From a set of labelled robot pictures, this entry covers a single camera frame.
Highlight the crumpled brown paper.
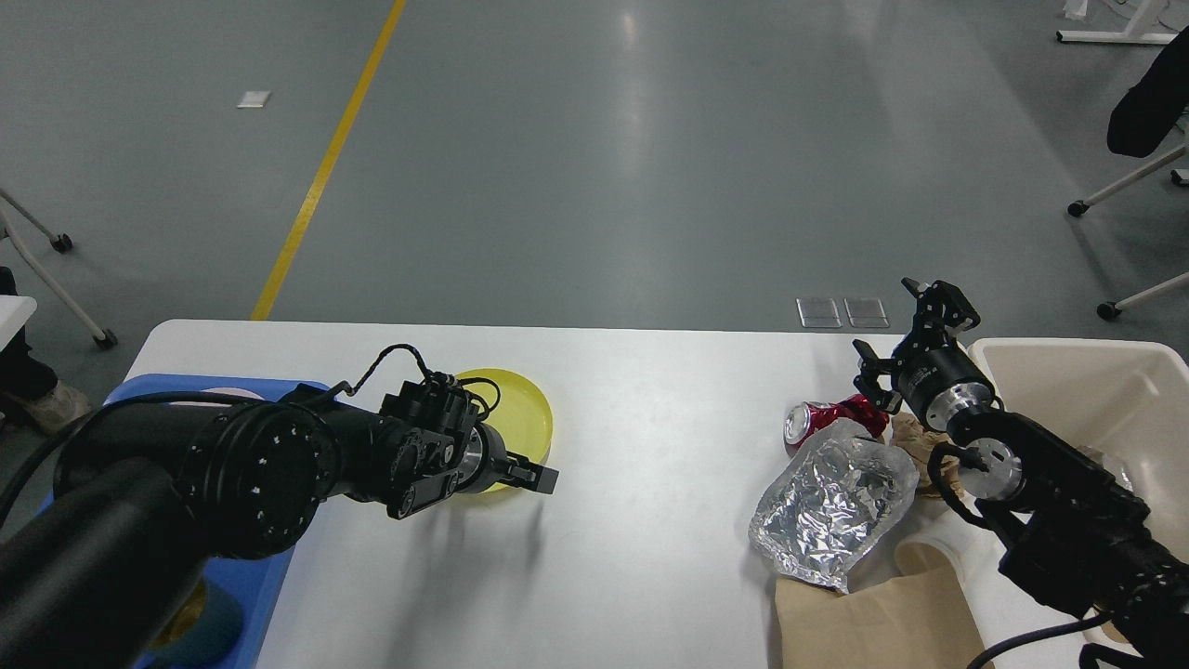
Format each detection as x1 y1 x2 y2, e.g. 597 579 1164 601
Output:
889 412 952 499

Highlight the right floor outlet cover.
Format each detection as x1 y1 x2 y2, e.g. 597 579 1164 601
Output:
843 297 891 329

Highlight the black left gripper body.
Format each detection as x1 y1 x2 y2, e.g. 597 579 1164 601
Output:
455 423 510 494

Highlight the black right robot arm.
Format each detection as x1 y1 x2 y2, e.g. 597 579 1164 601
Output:
854 278 1188 668

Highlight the teal mug yellow inside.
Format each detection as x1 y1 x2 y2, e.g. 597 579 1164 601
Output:
146 579 243 668

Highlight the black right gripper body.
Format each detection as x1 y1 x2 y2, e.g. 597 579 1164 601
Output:
889 340 1004 433

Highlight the yellow plastic plate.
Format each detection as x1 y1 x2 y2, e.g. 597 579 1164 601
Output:
454 368 553 492

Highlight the person's beige shoe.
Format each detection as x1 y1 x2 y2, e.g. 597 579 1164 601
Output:
5 381 92 436

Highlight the white office chair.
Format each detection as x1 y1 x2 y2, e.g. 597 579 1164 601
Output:
1065 135 1188 321

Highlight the pink plastic plate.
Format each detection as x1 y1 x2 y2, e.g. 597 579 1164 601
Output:
203 387 263 400

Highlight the beige plastic bin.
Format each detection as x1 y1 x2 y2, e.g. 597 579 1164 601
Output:
962 337 1188 668

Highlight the blue plastic tray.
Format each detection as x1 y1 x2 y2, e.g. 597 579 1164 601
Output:
4 391 331 668

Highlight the brown paper bag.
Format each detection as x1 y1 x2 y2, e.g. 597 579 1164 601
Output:
774 566 984 668

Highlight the grey chair leg with caster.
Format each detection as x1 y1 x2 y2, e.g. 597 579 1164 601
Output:
1 188 119 351

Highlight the white desk base far right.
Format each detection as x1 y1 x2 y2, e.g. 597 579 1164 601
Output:
1053 1 1185 46

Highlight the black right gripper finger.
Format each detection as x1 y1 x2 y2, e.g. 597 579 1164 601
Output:
851 339 902 415
900 278 981 354

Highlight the floor outlet cover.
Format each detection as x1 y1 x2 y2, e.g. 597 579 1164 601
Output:
795 297 842 329
843 297 891 329

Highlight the crumpled silver foil bag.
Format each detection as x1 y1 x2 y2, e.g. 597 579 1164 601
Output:
748 418 919 594

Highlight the crushed red soda can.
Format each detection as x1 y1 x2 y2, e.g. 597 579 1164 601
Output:
784 395 891 452

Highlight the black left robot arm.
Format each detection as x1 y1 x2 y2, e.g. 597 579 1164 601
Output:
4 343 559 668

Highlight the left floor outlet cover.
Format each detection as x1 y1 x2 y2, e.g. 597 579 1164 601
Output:
795 297 842 329

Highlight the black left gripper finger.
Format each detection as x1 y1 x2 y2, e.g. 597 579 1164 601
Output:
502 453 559 496

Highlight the white paper cup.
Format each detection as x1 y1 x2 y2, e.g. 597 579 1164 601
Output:
895 515 977 583

